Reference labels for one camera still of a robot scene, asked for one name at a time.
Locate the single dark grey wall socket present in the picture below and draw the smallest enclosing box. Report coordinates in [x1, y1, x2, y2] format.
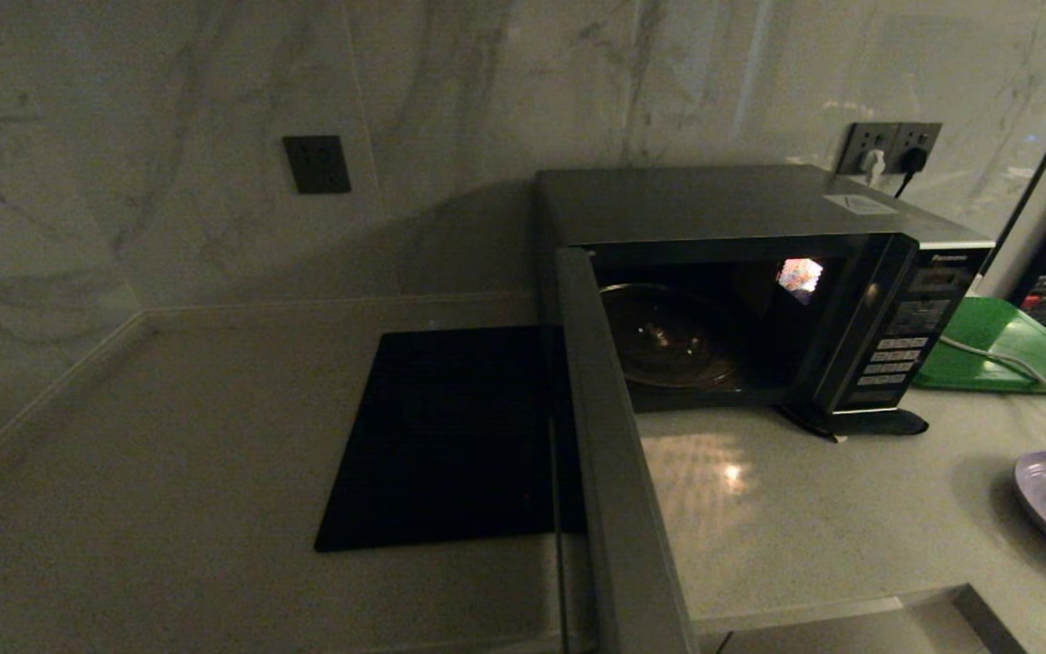
[283, 135, 352, 194]

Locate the black power plug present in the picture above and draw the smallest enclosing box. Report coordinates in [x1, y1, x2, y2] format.
[893, 149, 929, 199]

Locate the black glass induction cooktop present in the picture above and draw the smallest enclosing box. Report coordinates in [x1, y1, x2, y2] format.
[314, 325, 578, 553]

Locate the green plastic cutting board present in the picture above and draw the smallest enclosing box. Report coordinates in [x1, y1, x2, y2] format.
[912, 298, 1046, 396]

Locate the dark blue cloth pad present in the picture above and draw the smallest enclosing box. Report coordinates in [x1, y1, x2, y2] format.
[777, 404, 931, 442]

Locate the beige narrow cabinet front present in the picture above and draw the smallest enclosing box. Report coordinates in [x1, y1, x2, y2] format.
[696, 599, 987, 654]

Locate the grey socket with black plug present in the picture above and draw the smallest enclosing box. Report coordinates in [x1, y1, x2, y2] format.
[893, 124, 942, 174]

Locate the black glass microwave door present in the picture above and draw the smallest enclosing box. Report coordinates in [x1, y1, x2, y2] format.
[548, 245, 702, 654]

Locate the silver microwave oven body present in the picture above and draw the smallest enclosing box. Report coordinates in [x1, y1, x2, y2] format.
[534, 165, 996, 417]

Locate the white power cable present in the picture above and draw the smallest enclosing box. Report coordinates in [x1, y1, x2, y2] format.
[939, 334, 1046, 421]

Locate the grey socket with white plug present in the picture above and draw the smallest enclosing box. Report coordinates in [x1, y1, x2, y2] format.
[838, 124, 898, 177]

